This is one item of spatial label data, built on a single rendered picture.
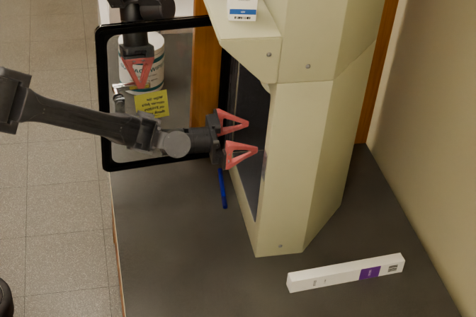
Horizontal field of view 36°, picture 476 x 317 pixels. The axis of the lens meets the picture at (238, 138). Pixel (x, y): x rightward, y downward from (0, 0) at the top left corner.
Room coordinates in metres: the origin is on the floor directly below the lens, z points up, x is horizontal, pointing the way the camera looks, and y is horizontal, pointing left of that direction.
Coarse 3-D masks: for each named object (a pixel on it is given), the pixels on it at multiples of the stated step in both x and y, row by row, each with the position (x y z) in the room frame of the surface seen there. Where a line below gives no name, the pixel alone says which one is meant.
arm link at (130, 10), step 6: (126, 6) 1.44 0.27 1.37; (132, 6) 1.44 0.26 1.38; (138, 6) 1.44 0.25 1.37; (120, 12) 1.44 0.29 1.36; (126, 12) 1.43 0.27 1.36; (132, 12) 1.43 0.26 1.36; (138, 12) 1.44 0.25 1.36; (120, 18) 1.44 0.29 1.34; (126, 18) 1.43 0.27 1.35; (132, 18) 1.43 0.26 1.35; (138, 18) 1.43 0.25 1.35
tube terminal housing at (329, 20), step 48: (288, 0) 1.13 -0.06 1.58; (336, 0) 1.15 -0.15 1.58; (384, 0) 1.32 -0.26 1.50; (288, 48) 1.13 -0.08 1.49; (336, 48) 1.16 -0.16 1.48; (288, 96) 1.13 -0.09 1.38; (336, 96) 1.18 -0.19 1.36; (288, 144) 1.14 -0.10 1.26; (336, 144) 1.23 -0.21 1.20; (240, 192) 1.29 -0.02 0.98; (288, 192) 1.14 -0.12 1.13; (336, 192) 1.29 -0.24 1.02; (288, 240) 1.15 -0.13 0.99
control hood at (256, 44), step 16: (208, 0) 1.24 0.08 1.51; (224, 0) 1.25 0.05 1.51; (224, 16) 1.18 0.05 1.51; (256, 16) 1.19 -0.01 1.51; (224, 32) 1.13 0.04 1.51; (240, 32) 1.13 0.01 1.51; (256, 32) 1.14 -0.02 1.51; (272, 32) 1.14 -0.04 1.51; (224, 48) 1.10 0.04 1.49; (240, 48) 1.11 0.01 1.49; (256, 48) 1.12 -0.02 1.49; (272, 48) 1.12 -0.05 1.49; (256, 64) 1.12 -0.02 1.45; (272, 64) 1.12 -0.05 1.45; (272, 80) 1.13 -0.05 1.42
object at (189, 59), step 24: (120, 24) 1.33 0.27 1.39; (120, 48) 1.33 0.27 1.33; (144, 48) 1.35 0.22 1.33; (168, 48) 1.37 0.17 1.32; (192, 48) 1.39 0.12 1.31; (216, 48) 1.41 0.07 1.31; (96, 72) 1.31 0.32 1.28; (120, 72) 1.33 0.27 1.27; (144, 72) 1.35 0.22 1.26; (168, 72) 1.37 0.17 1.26; (192, 72) 1.39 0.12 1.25; (216, 72) 1.41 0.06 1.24; (144, 96) 1.35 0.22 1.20; (168, 96) 1.37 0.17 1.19; (192, 96) 1.39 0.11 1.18; (216, 96) 1.41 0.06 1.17; (168, 120) 1.37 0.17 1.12; (192, 120) 1.39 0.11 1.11; (120, 144) 1.33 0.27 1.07
